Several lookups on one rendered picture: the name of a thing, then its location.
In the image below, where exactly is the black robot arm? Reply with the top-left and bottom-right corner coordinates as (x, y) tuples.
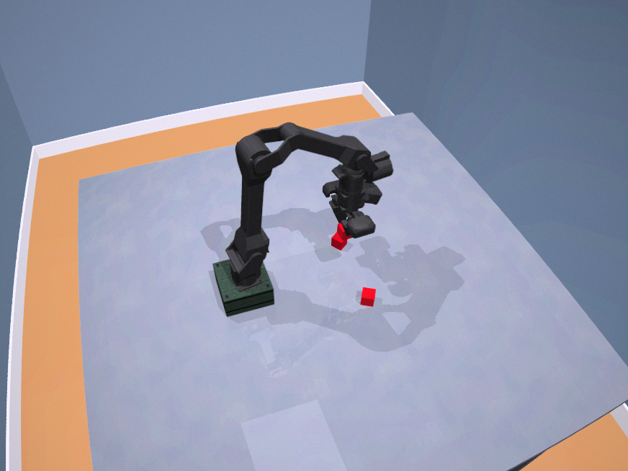
(226, 122), (394, 292)

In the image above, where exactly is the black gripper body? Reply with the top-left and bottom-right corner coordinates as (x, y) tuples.
(323, 180), (376, 238)

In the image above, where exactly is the red cube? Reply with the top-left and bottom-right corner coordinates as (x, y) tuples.
(331, 233), (348, 251)
(360, 287), (376, 307)
(337, 223), (352, 241)

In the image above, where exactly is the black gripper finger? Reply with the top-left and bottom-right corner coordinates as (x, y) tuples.
(329, 200), (347, 223)
(341, 219), (350, 236)

